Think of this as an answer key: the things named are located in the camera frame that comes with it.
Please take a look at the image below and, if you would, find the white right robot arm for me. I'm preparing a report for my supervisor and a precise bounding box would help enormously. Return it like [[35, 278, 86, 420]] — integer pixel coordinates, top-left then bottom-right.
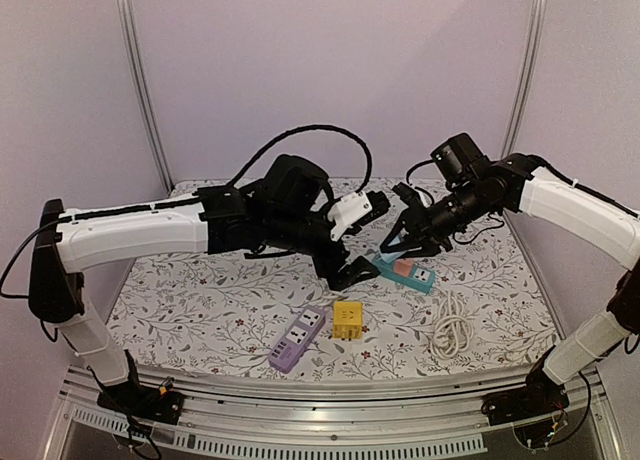
[[382, 149, 639, 416]]

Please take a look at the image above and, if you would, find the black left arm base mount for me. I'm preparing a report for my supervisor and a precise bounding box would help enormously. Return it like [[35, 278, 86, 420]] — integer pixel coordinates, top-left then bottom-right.
[[94, 349, 185, 425]]

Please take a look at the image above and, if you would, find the aluminium front rail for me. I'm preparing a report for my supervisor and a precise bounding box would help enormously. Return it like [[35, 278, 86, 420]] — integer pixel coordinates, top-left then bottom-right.
[[37, 362, 624, 460]]

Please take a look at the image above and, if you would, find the purple power strip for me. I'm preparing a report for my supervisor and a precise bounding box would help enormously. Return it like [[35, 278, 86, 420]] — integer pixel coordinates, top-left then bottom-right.
[[268, 306, 326, 373]]

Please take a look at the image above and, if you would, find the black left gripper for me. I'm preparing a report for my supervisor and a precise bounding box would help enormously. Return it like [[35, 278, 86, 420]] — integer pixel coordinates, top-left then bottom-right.
[[265, 200, 383, 293]]

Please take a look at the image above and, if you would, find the teal power strip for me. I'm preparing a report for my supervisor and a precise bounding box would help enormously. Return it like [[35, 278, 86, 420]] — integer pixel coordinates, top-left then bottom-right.
[[372, 253, 435, 294]]

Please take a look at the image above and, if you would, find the right aluminium frame post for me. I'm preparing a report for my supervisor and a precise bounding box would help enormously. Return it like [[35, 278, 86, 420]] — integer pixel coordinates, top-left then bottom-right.
[[501, 0, 548, 156]]

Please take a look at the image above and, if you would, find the aluminium frame post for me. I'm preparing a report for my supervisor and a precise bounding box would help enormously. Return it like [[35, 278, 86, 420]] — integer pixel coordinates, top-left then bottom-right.
[[116, 0, 174, 193], [501, 0, 548, 156]]

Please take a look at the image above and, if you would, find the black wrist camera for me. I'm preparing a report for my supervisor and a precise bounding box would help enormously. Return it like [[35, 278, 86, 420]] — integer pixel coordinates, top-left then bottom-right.
[[263, 154, 329, 214], [431, 133, 491, 190]]

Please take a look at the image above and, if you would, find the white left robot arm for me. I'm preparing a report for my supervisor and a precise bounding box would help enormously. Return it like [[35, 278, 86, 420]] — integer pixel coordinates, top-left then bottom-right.
[[28, 180, 390, 414]]

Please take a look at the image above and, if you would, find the yellow cube socket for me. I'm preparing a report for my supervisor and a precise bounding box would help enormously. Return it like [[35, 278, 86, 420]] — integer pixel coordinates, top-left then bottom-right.
[[332, 300, 363, 340]]

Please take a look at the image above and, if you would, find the pink charger plug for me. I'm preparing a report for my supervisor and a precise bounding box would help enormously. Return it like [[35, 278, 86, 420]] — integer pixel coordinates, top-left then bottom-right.
[[393, 259, 414, 278]]

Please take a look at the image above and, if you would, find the blue charger plug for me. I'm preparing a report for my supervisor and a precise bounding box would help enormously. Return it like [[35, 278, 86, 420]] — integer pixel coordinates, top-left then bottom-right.
[[378, 233, 405, 264]]

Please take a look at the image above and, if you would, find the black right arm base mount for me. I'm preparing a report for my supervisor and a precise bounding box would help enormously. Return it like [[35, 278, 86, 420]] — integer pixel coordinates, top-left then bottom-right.
[[481, 370, 569, 426]]

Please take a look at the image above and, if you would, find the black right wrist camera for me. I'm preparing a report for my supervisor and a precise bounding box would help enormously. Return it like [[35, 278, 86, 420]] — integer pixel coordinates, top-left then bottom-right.
[[431, 133, 491, 190]]

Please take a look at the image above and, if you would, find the white cable of teal strip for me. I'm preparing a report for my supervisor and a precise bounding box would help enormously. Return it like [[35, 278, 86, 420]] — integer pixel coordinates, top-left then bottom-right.
[[429, 289, 477, 359]]

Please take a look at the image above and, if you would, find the left aluminium frame post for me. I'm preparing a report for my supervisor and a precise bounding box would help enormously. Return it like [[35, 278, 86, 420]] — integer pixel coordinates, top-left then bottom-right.
[[116, 0, 174, 193]]

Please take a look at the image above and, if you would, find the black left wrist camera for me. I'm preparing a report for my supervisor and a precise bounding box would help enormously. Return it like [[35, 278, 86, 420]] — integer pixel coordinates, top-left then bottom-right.
[[263, 154, 329, 214]]

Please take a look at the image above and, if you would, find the floral table mat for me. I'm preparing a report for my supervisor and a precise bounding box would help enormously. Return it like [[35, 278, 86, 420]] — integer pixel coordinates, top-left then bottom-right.
[[107, 218, 558, 381]]

